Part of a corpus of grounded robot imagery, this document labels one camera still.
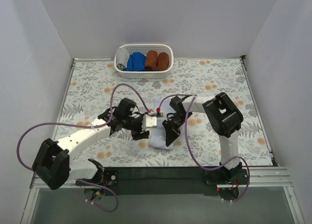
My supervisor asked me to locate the brown rolled towel right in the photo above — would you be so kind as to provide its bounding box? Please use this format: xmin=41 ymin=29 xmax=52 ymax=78
xmin=156 ymin=52 xmax=169 ymax=71

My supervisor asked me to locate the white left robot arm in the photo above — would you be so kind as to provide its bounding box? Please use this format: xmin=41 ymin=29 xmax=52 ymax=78
xmin=32 ymin=98 xmax=151 ymax=190

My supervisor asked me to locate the brown rolled towel left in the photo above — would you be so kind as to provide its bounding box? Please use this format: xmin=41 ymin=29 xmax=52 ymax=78
xmin=144 ymin=50 xmax=158 ymax=71

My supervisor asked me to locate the brown rolled towel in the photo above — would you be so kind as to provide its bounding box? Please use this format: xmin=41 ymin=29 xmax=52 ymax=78
xmin=156 ymin=52 xmax=169 ymax=71
xmin=144 ymin=50 xmax=158 ymax=71

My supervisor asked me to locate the light blue towel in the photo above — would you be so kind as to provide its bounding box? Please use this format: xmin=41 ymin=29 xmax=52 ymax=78
xmin=149 ymin=99 xmax=176 ymax=150

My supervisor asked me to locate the blue rolled towel left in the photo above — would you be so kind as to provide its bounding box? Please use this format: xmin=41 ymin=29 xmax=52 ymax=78
xmin=122 ymin=62 xmax=133 ymax=72

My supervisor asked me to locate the aluminium frame rail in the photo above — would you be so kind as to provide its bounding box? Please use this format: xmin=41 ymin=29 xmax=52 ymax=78
xmin=21 ymin=167 xmax=304 ymax=224

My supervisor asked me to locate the blue rolled towel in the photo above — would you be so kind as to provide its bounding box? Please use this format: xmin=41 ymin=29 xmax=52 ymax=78
xmin=122 ymin=62 xmax=133 ymax=72
xmin=128 ymin=52 xmax=146 ymax=72

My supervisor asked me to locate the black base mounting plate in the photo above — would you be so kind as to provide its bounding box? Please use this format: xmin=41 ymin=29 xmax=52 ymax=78
xmin=75 ymin=166 xmax=249 ymax=197

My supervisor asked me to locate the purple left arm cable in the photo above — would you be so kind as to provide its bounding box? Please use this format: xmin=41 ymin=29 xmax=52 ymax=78
xmin=17 ymin=84 xmax=154 ymax=213

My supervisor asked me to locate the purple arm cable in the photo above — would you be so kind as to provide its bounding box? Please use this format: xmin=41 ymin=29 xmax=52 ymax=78
xmin=17 ymin=84 xmax=154 ymax=213
xmin=156 ymin=94 xmax=250 ymax=203

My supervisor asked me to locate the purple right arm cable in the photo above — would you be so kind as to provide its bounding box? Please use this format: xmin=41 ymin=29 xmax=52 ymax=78
xmin=156 ymin=94 xmax=250 ymax=203

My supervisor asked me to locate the white plastic basket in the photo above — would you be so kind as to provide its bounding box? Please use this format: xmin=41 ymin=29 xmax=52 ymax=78
xmin=114 ymin=43 xmax=174 ymax=79

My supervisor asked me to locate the floral patterned table mat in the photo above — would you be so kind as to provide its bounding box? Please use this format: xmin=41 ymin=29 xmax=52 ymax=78
xmin=55 ymin=59 xmax=272 ymax=167

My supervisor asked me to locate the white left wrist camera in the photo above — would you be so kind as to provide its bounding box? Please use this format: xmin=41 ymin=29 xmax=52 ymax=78
xmin=142 ymin=114 xmax=157 ymax=131

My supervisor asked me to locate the blue rolled towel right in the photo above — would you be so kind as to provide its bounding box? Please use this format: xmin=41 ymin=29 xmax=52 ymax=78
xmin=128 ymin=52 xmax=146 ymax=72

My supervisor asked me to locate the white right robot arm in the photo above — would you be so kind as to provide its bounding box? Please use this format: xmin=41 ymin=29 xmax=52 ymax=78
xmin=162 ymin=92 xmax=247 ymax=186

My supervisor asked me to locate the grey panda towel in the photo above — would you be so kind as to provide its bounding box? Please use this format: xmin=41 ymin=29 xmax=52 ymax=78
xmin=116 ymin=48 xmax=130 ymax=71

